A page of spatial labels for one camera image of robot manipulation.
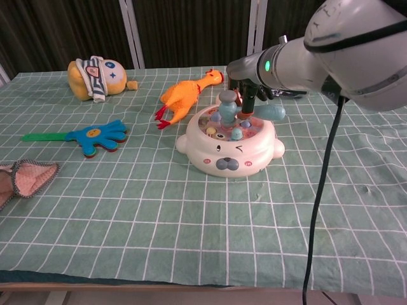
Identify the black gloves in plastic bag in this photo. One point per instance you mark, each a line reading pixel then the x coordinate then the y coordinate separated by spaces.
pixel 287 92

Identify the green checked tablecloth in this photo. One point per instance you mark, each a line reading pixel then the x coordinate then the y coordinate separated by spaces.
pixel 159 222

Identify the yellow plush toy striped scarf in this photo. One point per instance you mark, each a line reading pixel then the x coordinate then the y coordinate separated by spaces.
pixel 108 79

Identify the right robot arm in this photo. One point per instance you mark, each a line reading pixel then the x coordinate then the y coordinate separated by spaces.
pixel 343 57

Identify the small light blue toy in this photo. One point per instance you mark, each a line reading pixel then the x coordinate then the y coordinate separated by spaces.
pixel 227 109

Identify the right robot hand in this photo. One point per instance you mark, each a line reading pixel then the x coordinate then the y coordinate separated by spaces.
pixel 245 85

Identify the white partition frame post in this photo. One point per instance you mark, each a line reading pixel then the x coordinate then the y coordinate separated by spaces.
pixel 132 31
pixel 257 28
pixel 3 74

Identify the yellow rubber chicken toy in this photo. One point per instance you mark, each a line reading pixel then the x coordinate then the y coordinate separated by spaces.
pixel 181 98

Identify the pink cloth grey trim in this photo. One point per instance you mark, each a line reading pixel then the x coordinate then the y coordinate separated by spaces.
pixel 28 179

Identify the blue hand clapper toy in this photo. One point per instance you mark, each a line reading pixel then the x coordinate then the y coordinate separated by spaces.
pixel 95 136

